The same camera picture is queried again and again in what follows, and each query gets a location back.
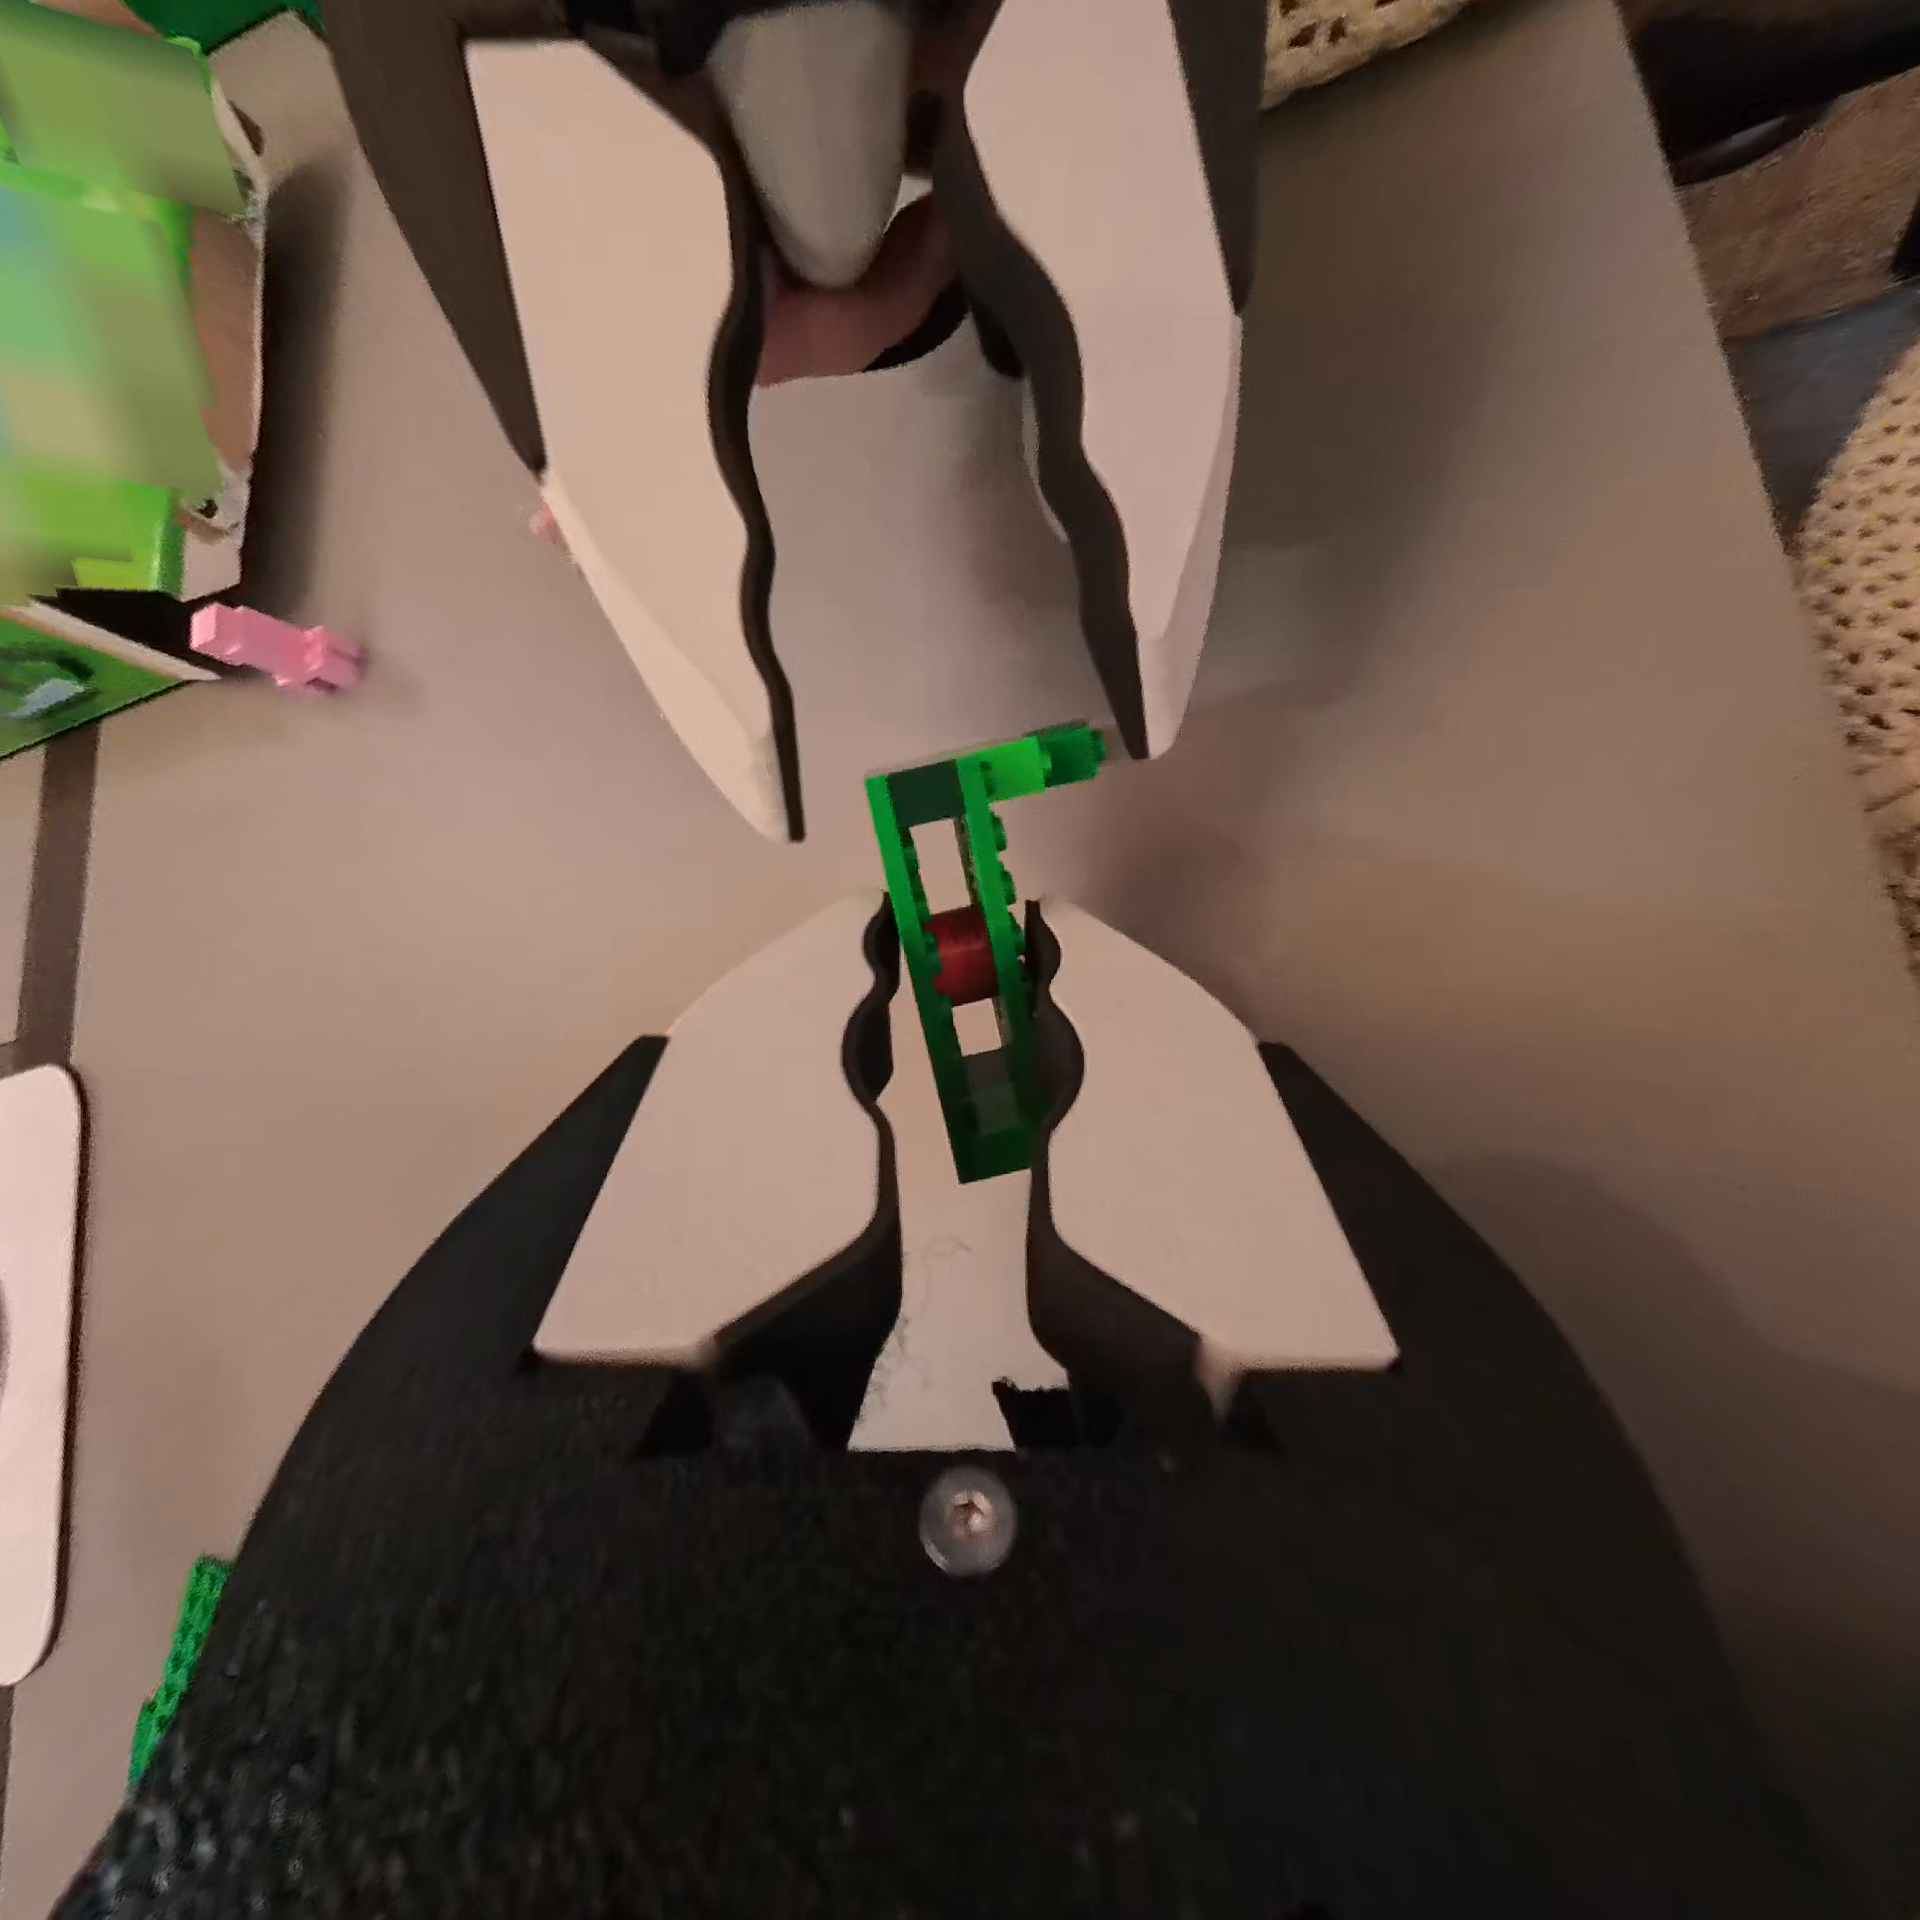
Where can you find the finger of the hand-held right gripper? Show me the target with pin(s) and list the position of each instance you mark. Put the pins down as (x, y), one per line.
(1140, 300)
(616, 346)

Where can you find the pink lego pig figure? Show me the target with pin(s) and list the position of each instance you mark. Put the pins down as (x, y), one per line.
(253, 639)

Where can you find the green lego assembly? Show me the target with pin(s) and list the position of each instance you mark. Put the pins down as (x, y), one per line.
(989, 1118)

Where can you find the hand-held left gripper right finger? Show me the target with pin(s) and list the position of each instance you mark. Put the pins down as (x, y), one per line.
(1215, 1185)

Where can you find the white book stand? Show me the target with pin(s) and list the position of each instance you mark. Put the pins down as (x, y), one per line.
(36, 1201)

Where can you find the pile of lego pieces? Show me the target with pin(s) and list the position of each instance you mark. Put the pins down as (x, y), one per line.
(187, 1651)

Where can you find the green lego set box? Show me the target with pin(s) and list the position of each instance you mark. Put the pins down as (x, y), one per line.
(90, 720)

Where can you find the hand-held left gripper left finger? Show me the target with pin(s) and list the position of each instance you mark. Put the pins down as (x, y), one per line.
(721, 1170)

